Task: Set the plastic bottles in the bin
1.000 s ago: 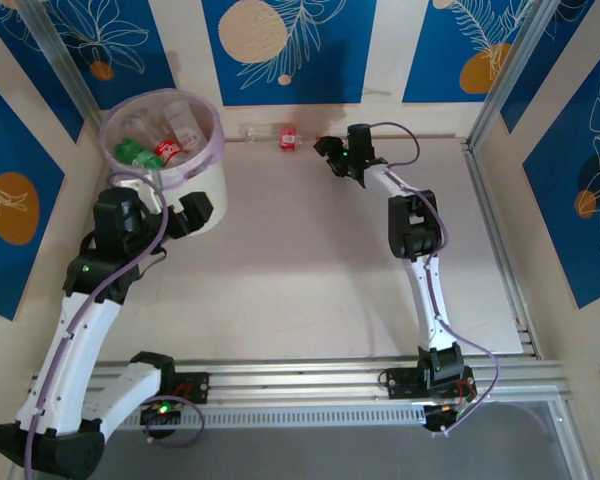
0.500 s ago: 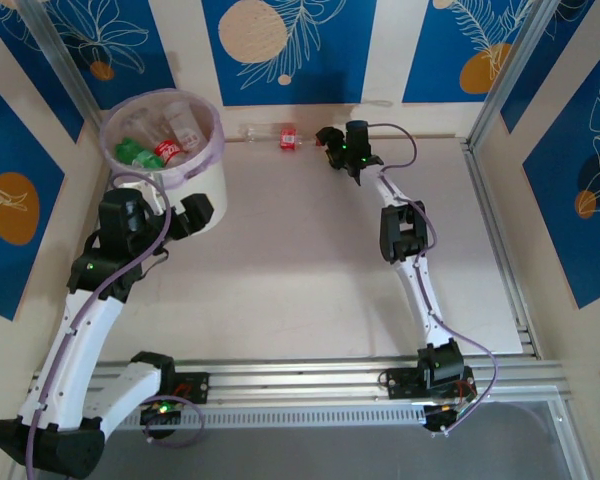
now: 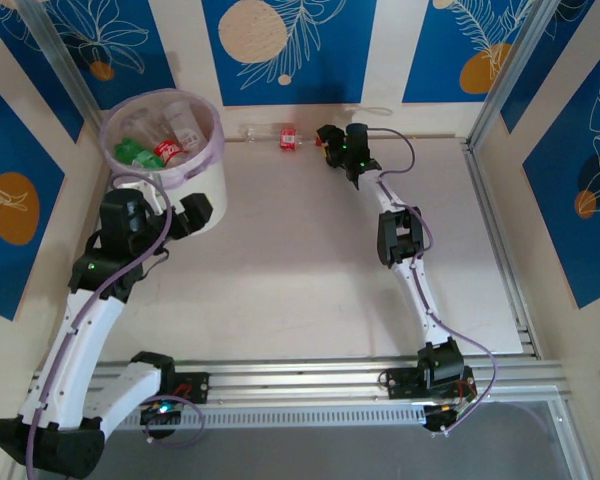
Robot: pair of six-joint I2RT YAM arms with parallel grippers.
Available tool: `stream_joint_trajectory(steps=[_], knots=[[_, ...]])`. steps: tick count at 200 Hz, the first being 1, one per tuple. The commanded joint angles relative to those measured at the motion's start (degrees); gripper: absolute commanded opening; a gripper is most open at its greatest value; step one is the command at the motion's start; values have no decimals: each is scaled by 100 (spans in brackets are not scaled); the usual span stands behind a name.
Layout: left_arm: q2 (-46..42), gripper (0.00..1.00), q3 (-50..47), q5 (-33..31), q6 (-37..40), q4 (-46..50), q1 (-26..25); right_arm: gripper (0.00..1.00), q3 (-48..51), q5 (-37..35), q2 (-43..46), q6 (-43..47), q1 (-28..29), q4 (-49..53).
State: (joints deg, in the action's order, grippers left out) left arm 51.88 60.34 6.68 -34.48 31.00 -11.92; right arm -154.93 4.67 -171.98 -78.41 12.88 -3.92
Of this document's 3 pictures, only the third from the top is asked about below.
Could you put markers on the clear bottle red label red cap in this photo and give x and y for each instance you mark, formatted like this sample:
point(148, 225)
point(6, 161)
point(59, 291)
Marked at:
point(287, 139)

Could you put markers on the green bottle yellow cap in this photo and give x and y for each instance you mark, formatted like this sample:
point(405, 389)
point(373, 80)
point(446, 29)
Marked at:
point(127, 150)

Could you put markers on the clear bottle white label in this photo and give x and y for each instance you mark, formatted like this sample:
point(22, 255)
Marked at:
point(182, 125)

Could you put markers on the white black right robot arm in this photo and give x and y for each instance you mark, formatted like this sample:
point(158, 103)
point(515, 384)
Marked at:
point(420, 300)

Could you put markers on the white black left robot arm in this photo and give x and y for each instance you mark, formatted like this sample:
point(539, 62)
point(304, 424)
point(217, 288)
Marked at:
point(85, 340)

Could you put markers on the white bin with pink liner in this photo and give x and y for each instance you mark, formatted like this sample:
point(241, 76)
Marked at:
point(210, 180)

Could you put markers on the aluminium table side rail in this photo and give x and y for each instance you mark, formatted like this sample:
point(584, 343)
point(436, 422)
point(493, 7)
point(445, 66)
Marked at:
point(482, 190)

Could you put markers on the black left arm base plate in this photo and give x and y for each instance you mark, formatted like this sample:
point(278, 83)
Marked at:
point(195, 387)

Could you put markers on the aluminium frame post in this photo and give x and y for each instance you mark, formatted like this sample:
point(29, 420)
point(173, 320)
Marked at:
point(61, 65)
point(502, 75)

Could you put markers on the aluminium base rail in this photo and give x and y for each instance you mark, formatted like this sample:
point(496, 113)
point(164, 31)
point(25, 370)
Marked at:
point(300, 375)

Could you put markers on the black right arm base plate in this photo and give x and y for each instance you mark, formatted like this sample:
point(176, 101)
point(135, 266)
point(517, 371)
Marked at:
point(402, 384)

